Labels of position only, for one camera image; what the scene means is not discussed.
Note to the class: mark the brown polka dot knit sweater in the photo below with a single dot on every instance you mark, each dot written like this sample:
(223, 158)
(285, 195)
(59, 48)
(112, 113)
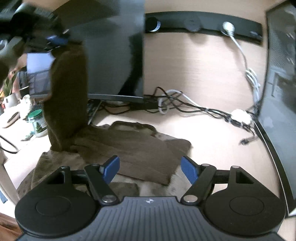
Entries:
(149, 160)

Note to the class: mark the black wall power strip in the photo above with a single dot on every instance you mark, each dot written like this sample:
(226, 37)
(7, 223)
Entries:
(204, 23)

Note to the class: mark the black power adapter brick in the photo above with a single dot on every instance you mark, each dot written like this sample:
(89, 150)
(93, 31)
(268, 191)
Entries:
(145, 105)

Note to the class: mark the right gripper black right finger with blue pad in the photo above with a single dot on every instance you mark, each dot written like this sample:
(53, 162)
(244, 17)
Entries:
(201, 179)

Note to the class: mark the white cable tie wrap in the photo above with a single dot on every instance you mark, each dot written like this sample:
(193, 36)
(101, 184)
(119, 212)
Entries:
(241, 116)

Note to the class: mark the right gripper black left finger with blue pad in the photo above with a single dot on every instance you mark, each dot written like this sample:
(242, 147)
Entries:
(99, 177)

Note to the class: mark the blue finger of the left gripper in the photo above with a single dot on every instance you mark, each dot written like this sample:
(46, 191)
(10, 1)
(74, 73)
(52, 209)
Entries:
(55, 40)

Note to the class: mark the white ceramic pot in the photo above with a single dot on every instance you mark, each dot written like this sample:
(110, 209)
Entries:
(10, 101)

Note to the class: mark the black computer monitor left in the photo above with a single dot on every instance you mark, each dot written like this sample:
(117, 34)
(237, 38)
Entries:
(112, 33)

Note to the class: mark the black computer monitor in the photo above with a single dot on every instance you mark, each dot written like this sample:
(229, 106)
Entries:
(112, 33)
(276, 112)

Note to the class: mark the green lid glass jar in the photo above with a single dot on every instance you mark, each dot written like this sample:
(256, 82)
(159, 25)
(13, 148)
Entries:
(36, 118)

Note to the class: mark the black computer monitor right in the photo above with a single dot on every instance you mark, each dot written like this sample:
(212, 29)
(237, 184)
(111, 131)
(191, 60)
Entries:
(276, 112)

